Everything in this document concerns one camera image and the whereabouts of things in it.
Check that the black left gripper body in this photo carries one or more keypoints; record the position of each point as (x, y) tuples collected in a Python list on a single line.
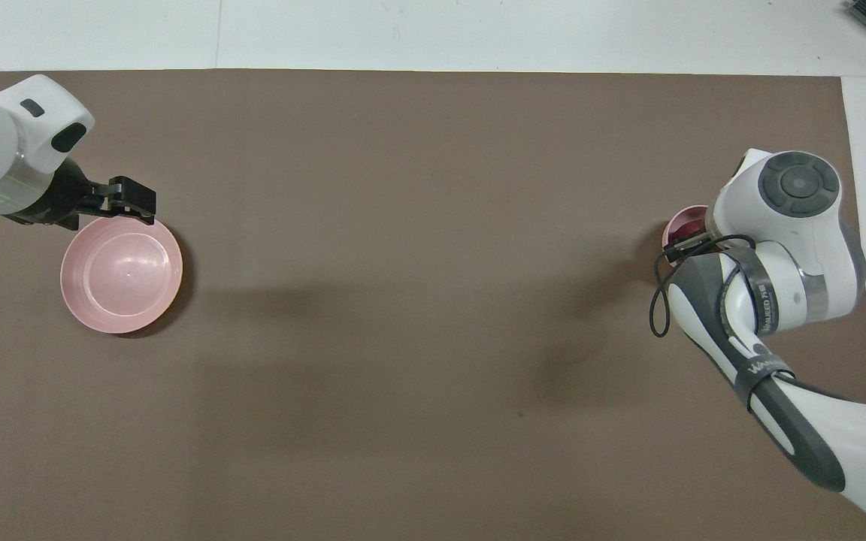
[(61, 195)]

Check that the dark red apple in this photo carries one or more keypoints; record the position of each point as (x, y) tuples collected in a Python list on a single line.
[(690, 229)]

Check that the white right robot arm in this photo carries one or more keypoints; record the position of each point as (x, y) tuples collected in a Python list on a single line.
[(794, 225)]

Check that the pink plate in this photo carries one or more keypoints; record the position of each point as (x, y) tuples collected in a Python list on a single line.
[(121, 278)]

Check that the pink bowl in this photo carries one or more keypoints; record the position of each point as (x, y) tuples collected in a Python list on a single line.
[(673, 220)]

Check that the brown table mat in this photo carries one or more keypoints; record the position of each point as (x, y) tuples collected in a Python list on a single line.
[(403, 338)]

